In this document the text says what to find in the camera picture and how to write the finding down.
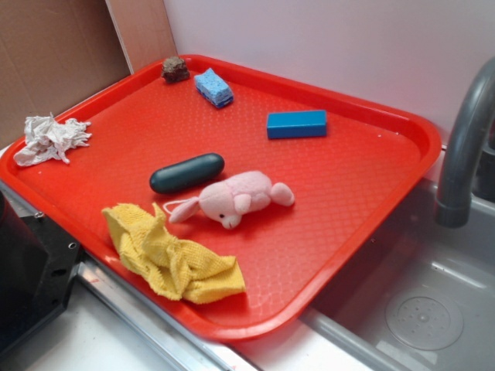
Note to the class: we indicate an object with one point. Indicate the light blue sponge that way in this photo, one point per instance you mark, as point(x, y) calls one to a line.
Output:
point(214, 89)

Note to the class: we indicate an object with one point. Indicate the blue rectangular block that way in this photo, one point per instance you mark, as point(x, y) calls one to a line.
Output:
point(297, 124)

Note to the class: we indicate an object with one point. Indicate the pink plush toy animal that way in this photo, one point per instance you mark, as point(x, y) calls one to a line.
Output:
point(229, 200)

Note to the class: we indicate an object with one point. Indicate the red plastic tray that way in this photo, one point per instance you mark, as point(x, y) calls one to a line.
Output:
point(345, 183)

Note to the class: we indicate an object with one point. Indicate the yellow cloth rag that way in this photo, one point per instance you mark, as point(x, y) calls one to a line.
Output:
point(173, 268)

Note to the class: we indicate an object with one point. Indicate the brown cardboard panel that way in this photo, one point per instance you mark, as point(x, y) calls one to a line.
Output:
point(54, 54)

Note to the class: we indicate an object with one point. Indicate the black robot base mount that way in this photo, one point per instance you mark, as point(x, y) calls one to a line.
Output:
point(38, 264)

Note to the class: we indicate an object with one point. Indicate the crumpled white paper towel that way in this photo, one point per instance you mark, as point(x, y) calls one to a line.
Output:
point(47, 139)

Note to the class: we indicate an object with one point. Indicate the dark teal oval case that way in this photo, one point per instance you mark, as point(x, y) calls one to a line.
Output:
point(187, 174)

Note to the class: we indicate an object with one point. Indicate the grey curved faucet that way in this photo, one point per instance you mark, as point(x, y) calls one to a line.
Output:
point(468, 164)

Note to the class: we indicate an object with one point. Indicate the grey plastic sink basin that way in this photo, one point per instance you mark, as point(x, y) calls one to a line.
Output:
point(416, 295)

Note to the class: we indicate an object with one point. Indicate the brown crumpled lump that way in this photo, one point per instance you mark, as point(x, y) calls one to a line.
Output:
point(174, 69)

